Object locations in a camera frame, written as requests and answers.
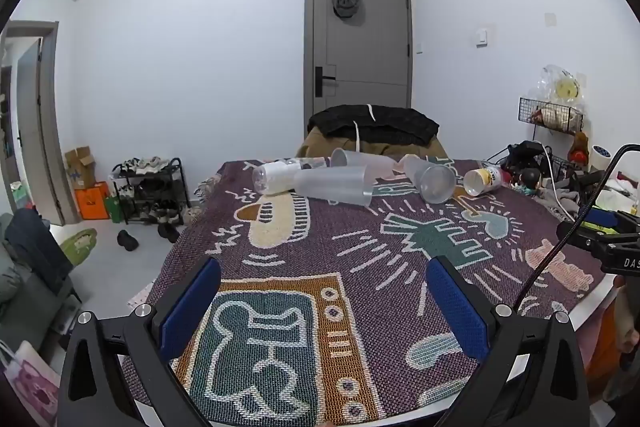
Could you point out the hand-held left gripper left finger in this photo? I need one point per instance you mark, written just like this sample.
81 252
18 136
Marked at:
190 307

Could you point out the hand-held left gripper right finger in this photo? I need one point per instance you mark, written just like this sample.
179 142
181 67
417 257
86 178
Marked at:
457 312

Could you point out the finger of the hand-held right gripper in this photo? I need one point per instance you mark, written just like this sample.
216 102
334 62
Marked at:
599 218

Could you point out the person's right forearm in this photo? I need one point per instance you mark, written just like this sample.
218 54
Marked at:
627 322

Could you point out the white yellow paper cup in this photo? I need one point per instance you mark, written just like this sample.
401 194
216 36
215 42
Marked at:
482 179

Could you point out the large frosted plastic cup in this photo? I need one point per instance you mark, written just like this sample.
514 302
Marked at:
330 187

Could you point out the white tape roll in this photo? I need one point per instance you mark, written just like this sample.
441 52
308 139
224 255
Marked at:
600 157

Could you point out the brown toy figure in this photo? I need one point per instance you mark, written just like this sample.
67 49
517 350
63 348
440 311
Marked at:
580 149

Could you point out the black shoe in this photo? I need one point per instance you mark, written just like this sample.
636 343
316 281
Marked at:
169 232
128 240

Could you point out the black shoe rack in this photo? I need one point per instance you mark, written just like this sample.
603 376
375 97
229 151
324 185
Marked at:
150 192

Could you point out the green bag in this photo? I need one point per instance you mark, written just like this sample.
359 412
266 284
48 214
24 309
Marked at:
113 209

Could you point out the printed woven blanket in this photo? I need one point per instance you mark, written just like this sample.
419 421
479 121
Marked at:
350 247

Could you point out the green slipper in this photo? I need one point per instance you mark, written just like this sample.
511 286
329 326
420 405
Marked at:
79 246

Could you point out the clear plastic bag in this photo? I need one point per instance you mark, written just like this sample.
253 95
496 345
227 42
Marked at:
562 84

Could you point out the orange box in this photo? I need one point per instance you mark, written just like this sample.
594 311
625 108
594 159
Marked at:
92 202

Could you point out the clear bottle with white label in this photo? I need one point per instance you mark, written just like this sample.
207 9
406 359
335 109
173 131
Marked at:
275 174

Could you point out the dark pants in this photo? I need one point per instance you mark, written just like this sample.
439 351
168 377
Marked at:
40 247

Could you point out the grey sofa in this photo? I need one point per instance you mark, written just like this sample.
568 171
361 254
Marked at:
25 307

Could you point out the pink paper bag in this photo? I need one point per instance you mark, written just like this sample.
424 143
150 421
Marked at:
30 382

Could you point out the cardboard box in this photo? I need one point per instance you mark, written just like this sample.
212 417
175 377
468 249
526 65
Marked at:
80 167

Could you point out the small clear plastic bottle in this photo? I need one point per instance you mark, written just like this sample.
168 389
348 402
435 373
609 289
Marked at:
312 163

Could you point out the black jacket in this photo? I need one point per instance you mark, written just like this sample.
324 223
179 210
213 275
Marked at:
390 124

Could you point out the brown chair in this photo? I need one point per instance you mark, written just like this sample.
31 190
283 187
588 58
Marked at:
320 147

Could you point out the open grey side door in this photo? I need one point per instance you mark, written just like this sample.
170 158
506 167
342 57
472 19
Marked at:
30 132

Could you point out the grey cap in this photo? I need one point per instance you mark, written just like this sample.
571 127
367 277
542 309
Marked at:
346 2

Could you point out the white wall plate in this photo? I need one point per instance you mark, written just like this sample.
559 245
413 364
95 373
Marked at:
550 19

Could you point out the white light switch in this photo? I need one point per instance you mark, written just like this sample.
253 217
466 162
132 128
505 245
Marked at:
481 36

